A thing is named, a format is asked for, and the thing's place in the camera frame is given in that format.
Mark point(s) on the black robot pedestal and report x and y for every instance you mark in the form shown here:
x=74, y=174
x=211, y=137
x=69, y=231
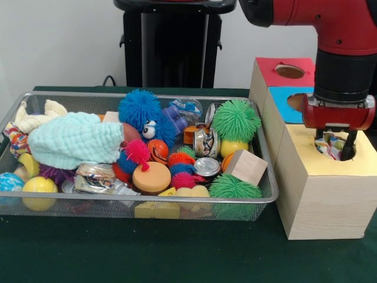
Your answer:
x=173, y=44

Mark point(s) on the mint green waffle cloth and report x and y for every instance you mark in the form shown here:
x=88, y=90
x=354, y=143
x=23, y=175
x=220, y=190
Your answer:
x=73, y=141

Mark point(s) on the yellow foam ball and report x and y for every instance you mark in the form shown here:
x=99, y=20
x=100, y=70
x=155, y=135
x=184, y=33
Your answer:
x=39, y=185

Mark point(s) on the purple spiky rubber ball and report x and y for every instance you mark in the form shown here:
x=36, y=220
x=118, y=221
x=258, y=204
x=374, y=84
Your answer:
x=56, y=174

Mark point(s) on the green spiky rubber ball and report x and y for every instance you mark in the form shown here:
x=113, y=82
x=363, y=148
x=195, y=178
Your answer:
x=238, y=188
x=235, y=119

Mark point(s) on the wooden box with three holes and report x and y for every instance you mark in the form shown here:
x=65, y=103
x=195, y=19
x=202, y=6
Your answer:
x=324, y=206

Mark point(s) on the light blue patterned ball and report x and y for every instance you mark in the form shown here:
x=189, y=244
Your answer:
x=10, y=181

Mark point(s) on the plain wooden cube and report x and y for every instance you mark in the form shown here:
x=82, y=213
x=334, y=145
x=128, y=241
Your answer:
x=246, y=166

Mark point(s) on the cream waffle cloth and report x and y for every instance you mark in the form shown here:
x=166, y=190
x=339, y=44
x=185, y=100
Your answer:
x=32, y=121

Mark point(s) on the shallow metal mesh bin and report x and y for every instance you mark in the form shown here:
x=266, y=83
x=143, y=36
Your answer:
x=103, y=210

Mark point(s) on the blue spiky toy with eyes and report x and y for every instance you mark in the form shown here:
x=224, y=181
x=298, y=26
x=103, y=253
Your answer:
x=138, y=106

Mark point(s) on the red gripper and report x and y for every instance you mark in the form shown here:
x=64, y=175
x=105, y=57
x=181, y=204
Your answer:
x=338, y=118

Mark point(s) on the dark green table cloth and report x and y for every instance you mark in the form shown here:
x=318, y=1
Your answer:
x=176, y=253

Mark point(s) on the white cloth with colourful spots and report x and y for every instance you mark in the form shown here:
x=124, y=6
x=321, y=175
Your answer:
x=16, y=140
x=331, y=147

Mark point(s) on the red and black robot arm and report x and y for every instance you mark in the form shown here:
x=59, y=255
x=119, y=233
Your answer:
x=294, y=11

